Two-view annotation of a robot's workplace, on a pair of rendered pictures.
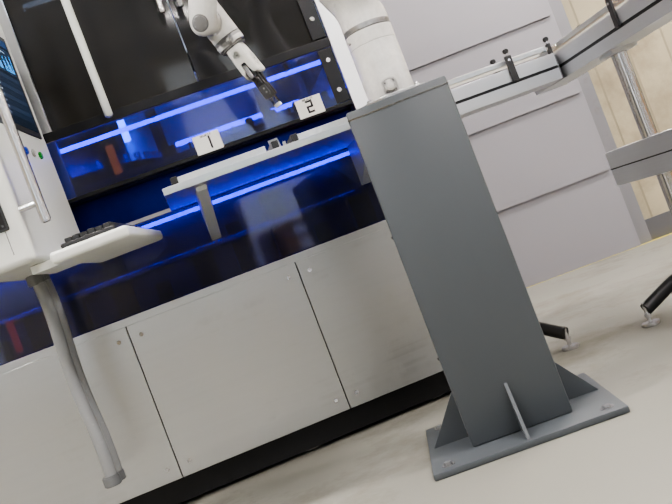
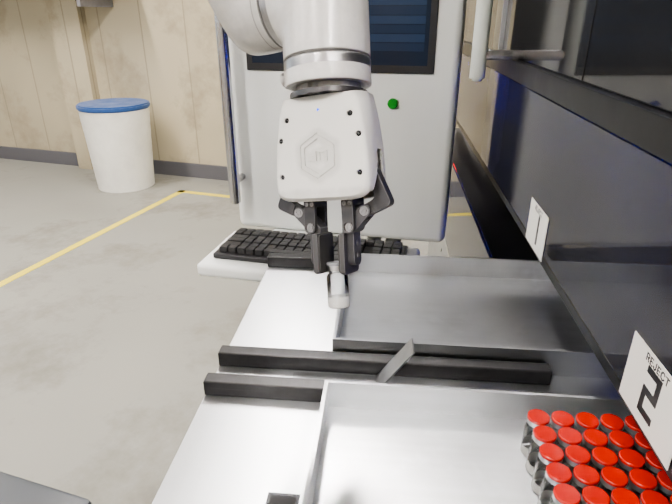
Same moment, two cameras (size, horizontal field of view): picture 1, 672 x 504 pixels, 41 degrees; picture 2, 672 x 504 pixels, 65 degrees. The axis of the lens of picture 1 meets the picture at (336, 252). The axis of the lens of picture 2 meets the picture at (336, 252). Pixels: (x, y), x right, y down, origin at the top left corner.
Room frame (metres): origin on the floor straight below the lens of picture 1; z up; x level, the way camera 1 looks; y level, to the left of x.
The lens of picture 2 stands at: (2.66, -0.45, 1.28)
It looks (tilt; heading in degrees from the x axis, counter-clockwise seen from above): 24 degrees down; 104
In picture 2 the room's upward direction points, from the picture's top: straight up
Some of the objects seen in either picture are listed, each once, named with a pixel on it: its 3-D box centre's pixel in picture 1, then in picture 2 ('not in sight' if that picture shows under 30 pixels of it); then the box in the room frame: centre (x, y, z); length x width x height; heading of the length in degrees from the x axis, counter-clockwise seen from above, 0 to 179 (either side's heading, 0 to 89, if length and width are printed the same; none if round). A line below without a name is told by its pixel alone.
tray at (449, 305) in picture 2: (222, 175); (459, 305); (2.67, 0.24, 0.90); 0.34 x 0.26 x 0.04; 9
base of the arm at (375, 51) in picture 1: (381, 66); not in sight; (2.21, -0.27, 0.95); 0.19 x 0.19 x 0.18
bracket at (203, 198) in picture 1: (209, 214); not in sight; (2.58, 0.30, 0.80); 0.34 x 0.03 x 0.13; 9
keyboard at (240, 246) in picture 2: (107, 236); (312, 249); (2.36, 0.55, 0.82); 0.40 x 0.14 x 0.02; 1
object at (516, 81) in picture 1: (459, 92); not in sight; (3.06, -0.59, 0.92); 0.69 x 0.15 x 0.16; 99
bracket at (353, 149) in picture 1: (368, 156); not in sight; (2.65, -0.19, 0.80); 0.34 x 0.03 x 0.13; 9
